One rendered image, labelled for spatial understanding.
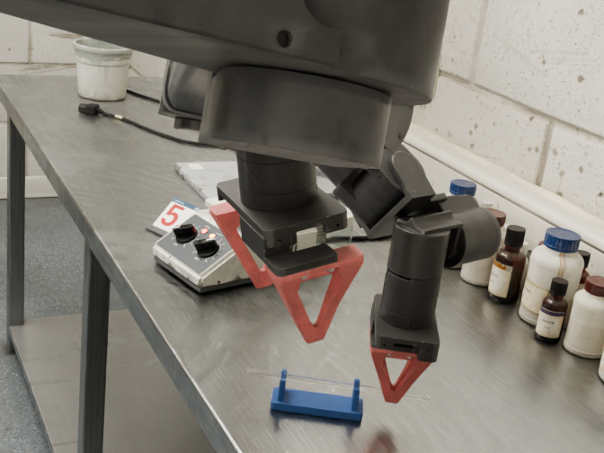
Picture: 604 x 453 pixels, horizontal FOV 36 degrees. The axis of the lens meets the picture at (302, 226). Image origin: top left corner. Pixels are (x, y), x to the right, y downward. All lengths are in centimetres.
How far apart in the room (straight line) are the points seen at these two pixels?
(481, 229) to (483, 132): 71
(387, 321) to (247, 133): 77
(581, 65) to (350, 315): 54
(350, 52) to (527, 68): 140
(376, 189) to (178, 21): 78
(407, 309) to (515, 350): 32
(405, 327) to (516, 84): 74
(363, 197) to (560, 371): 39
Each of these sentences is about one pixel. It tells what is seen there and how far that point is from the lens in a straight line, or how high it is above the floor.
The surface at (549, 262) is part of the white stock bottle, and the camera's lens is 128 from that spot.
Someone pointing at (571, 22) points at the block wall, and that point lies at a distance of 152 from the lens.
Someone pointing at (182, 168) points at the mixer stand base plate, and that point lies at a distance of 174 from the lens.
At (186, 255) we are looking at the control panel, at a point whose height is 79.
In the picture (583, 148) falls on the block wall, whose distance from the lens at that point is 148.
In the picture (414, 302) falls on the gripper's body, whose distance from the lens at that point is 94.
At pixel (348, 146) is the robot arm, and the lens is 20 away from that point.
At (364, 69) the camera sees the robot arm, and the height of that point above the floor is 125.
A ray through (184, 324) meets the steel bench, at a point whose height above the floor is 75.
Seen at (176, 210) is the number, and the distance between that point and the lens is 147.
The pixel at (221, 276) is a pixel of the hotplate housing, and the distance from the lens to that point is 126.
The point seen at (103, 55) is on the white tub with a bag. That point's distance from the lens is 219.
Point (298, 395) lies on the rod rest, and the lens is 103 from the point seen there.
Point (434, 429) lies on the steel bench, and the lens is 103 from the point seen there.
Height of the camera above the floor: 128
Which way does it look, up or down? 20 degrees down
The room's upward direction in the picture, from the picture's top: 7 degrees clockwise
